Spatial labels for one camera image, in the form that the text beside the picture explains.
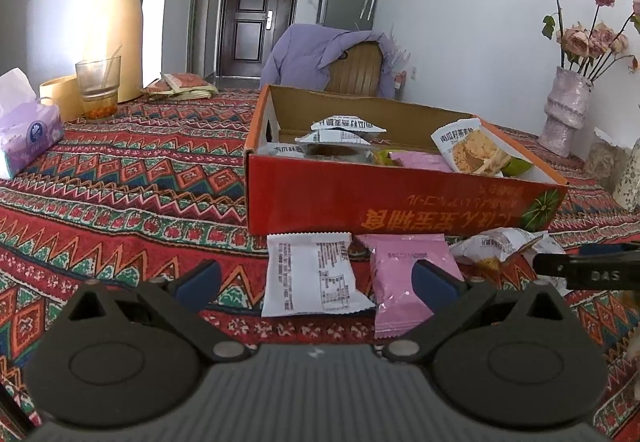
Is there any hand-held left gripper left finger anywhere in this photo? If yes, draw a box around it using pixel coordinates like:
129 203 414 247
60 259 253 364

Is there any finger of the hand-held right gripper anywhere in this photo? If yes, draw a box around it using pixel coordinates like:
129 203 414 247
531 252 591 290
579 243 640 257

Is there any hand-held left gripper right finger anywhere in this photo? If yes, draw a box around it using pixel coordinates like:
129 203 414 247
388 259 568 363

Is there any pink snack packet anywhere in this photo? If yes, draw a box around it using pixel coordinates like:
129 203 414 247
389 151 453 172
357 233 467 340

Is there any red cardboard box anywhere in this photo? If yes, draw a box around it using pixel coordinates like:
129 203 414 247
244 84 570 238

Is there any brown cookie snack packet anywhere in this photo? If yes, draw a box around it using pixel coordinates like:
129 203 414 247
304 143 375 164

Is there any crumpled white snack packet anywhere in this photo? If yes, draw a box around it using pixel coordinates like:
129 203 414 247
450 227 568 295

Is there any white floral vase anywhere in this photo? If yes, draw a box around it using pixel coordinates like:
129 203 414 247
612 137 640 213

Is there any clear plastic jar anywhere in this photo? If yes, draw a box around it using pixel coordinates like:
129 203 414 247
585 127 631 193

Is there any pink textured vase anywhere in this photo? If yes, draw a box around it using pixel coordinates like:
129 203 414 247
537 66 592 158

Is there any heap of flat sachets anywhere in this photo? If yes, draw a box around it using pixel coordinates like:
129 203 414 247
142 72 218 100

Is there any bunch of dried roses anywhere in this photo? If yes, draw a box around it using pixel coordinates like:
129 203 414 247
535 0 640 83

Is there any purple tissue pack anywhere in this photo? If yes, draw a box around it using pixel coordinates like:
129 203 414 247
0 67 65 180

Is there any glass cup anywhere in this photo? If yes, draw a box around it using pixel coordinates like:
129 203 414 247
75 55 122 123

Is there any wooden chair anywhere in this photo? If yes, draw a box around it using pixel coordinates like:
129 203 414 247
324 42 383 97

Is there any yellow round container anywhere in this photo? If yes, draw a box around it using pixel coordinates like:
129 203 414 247
39 76 85 123

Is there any dark brown entrance door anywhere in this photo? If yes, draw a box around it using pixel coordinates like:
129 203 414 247
217 0 304 79

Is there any yellow thermos jug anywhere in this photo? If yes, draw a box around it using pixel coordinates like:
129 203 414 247
82 0 145 104

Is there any purple jacket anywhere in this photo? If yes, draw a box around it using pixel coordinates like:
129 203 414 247
261 24 401 98

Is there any grey interior door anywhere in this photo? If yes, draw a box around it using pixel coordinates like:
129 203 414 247
189 0 217 77

